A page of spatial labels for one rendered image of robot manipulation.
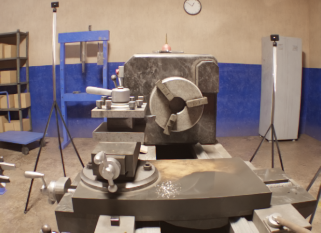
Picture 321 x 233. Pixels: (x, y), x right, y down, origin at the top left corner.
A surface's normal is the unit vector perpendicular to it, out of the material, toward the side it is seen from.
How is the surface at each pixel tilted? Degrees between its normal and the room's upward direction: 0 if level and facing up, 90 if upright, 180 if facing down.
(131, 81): 90
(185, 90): 90
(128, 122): 90
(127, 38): 90
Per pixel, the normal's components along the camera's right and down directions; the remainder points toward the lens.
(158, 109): 0.04, 0.17
